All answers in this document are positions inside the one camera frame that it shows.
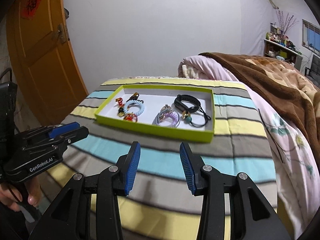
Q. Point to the gold nugget charm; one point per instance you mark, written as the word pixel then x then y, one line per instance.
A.
pixel 121 112

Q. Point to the round door knob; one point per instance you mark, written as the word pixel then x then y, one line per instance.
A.
pixel 67 13

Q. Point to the brown knotted charm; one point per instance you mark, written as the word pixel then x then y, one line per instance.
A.
pixel 135 97

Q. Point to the green cardboard box tray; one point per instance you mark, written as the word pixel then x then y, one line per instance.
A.
pixel 150 100

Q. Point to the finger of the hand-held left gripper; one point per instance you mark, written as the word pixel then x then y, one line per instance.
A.
pixel 63 129
pixel 75 136

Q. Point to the rose gold hair clip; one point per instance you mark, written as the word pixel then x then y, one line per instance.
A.
pixel 166 110

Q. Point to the purple flower branches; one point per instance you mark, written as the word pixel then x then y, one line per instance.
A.
pixel 285 22

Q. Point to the black fitness band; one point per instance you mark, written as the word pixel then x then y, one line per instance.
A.
pixel 181 103

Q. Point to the pink floral quilt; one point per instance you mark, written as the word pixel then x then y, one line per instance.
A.
pixel 287 160

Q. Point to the black chair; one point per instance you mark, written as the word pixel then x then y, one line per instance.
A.
pixel 313 67

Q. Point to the brown plush blanket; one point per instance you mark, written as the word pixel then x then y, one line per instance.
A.
pixel 287 85

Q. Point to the person's left hand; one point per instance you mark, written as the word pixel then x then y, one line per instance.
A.
pixel 32 192

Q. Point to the red paper door decoration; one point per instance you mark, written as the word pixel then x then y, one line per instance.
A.
pixel 32 5

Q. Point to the brass door lock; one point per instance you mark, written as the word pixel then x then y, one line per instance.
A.
pixel 62 33

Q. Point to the window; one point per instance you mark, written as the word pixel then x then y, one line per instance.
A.
pixel 312 36

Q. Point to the cluttered wall shelf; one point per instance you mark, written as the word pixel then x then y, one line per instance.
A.
pixel 280 47

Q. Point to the red and gold charm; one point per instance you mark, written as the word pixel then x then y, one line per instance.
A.
pixel 119 101

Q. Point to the orange wooden door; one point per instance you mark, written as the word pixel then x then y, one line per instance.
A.
pixel 42 75

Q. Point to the striped bed sheet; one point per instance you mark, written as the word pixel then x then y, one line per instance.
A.
pixel 225 160

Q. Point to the red knot ornament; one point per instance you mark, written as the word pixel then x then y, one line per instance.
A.
pixel 131 118

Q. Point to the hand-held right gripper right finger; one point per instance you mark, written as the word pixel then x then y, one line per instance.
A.
pixel 187 170

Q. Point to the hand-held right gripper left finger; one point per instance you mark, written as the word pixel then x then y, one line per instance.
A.
pixel 132 170

